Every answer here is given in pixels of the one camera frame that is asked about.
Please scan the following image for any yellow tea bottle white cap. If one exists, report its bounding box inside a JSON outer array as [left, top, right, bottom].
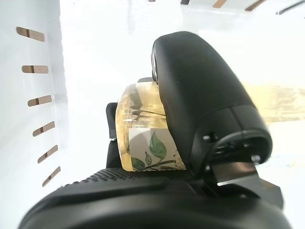
[[115, 81, 305, 173]]

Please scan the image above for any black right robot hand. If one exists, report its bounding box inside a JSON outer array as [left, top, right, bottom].
[[18, 31, 293, 229]]

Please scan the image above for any white fridge drawer steel front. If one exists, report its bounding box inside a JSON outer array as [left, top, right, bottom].
[[0, 0, 305, 229]]

